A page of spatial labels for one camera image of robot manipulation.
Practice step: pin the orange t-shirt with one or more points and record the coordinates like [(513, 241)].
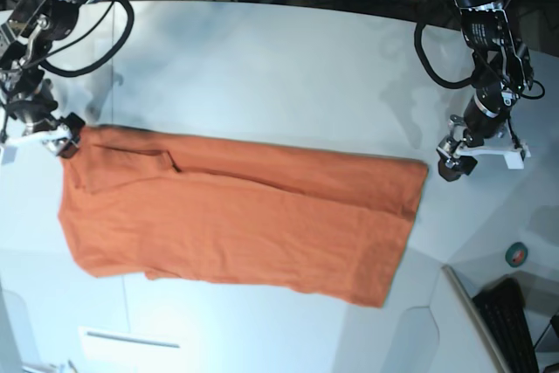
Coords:
[(223, 211)]

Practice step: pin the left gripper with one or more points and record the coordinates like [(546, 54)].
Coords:
[(486, 113)]

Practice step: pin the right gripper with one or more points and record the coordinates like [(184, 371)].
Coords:
[(26, 97)]

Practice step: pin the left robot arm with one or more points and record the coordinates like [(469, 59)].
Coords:
[(502, 75)]

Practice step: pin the green tape roll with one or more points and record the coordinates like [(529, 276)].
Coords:
[(516, 254)]

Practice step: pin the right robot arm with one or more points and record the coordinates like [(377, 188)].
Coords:
[(63, 15)]

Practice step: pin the black keyboard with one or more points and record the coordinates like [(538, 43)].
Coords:
[(502, 309)]

